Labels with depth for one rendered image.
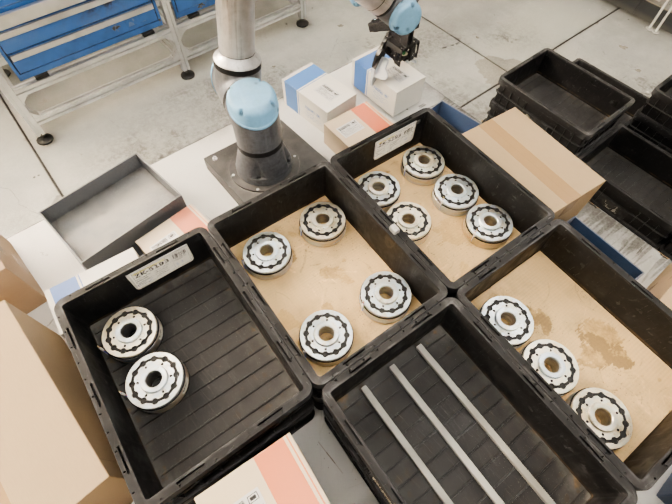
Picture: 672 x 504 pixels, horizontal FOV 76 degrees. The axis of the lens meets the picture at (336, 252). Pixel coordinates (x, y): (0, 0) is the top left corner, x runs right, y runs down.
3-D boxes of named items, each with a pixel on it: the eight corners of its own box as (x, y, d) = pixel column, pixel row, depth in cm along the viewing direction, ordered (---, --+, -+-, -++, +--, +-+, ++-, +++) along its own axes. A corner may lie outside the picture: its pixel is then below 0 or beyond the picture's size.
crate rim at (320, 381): (206, 230, 88) (203, 223, 86) (326, 166, 97) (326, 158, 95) (317, 393, 72) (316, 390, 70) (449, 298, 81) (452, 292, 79)
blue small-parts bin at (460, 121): (435, 178, 123) (440, 161, 117) (395, 150, 128) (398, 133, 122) (476, 142, 130) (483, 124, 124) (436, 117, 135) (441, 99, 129)
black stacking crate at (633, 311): (439, 317, 89) (453, 294, 79) (535, 247, 98) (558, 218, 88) (599, 496, 73) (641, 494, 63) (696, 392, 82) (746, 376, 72)
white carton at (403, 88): (351, 83, 141) (352, 59, 134) (378, 69, 145) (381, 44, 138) (392, 117, 134) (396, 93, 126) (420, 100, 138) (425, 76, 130)
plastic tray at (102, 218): (91, 274, 100) (81, 263, 96) (49, 224, 107) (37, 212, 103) (187, 207, 110) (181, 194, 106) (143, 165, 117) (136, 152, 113)
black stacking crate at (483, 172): (327, 192, 106) (327, 160, 96) (419, 142, 115) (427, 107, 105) (438, 316, 89) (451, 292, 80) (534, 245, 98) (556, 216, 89)
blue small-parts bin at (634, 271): (523, 259, 109) (535, 245, 103) (562, 230, 114) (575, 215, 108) (589, 319, 101) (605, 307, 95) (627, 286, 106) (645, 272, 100)
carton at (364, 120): (349, 167, 124) (350, 148, 118) (323, 142, 129) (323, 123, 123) (390, 142, 130) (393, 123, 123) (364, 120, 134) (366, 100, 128)
